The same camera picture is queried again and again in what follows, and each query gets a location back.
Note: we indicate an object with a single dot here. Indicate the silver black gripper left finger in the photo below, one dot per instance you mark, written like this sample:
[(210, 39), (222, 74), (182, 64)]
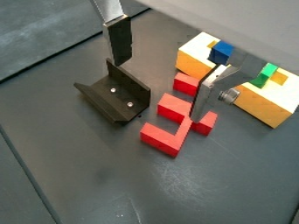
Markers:
[(117, 28)]

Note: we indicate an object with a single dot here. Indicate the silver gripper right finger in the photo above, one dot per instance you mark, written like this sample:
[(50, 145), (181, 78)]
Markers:
[(218, 85)]

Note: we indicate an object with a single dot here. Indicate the red puzzle block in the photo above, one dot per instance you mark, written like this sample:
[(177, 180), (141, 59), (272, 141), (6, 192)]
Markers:
[(176, 109)]

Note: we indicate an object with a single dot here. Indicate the yellow wooden board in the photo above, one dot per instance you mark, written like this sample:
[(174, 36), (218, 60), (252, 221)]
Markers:
[(272, 103)]

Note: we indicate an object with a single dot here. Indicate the blue block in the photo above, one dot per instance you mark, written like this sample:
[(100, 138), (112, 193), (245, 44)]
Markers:
[(221, 53)]

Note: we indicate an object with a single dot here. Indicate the green block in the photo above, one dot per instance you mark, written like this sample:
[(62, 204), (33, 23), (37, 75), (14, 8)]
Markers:
[(265, 75)]

